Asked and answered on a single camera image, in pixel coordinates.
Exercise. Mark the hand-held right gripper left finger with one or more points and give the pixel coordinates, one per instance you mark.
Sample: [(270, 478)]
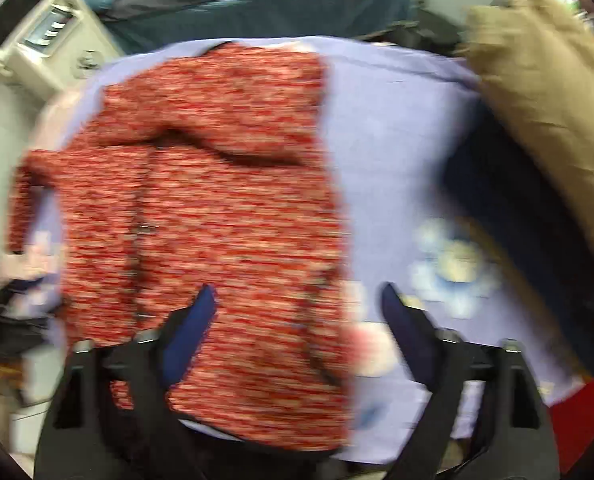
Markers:
[(192, 332)]

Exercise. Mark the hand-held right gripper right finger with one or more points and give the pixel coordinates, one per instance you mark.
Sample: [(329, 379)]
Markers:
[(402, 330)]

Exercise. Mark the red knitted hooded sweater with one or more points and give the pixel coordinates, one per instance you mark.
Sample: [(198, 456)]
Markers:
[(227, 200)]

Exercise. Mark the dark navy cloth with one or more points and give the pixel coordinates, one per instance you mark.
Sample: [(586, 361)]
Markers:
[(522, 240)]

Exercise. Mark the lavender floral bed sheet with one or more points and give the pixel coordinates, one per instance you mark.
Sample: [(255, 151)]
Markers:
[(392, 160)]

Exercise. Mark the red cloth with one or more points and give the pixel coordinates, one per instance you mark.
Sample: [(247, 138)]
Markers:
[(582, 420)]

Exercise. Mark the tan cloth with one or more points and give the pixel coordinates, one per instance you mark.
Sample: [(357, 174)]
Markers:
[(542, 80)]

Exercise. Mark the white bedside cabinet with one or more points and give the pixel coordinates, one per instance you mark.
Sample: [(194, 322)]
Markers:
[(37, 45)]

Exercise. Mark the dark blue bedding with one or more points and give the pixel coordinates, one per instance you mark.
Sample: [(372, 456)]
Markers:
[(287, 15)]

